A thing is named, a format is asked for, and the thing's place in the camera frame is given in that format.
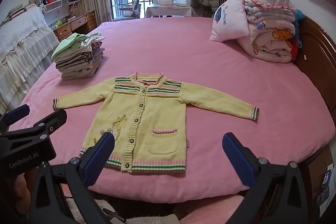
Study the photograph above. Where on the pink embroidered pillow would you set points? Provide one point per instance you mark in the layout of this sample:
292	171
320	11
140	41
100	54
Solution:
231	19

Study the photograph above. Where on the yellow knit cardigan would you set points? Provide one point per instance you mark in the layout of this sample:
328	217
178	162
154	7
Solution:
157	113

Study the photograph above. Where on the folded cartoon print quilt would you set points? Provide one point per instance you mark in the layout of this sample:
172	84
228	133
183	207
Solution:
273	37

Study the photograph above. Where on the pink bed blanket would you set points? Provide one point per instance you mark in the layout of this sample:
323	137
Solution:
183	50

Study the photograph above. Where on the cardboard box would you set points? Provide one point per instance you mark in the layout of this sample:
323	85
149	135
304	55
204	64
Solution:
323	161

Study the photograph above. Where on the grey office chair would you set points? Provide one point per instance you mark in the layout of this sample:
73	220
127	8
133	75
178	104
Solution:
134	3

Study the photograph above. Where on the white storage box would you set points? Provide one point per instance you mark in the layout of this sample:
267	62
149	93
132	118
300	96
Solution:
166	2

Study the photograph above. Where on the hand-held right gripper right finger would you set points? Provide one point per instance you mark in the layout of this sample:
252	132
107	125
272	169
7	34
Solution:
239	161

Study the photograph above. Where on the stack of folded clothes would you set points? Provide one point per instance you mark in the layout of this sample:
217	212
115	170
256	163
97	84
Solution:
78	64

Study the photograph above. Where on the person's left hand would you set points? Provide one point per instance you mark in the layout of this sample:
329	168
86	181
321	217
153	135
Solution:
22	190

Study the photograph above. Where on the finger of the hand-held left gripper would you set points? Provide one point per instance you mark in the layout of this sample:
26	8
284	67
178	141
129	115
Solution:
18	111
56	119

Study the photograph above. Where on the wooden desk with drawers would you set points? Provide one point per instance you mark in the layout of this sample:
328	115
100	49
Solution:
78	24

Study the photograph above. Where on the dark wooden headboard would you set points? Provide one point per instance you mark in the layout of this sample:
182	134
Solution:
320	56

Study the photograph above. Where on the pile of books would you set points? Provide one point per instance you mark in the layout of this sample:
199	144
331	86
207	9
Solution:
15	11

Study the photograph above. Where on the blue plush toy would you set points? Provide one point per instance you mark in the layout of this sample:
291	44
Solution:
299	19

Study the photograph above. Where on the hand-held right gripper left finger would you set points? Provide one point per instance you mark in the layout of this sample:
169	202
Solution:
101	158

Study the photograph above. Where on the small table with tablecloth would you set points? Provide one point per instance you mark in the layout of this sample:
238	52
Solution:
168	11

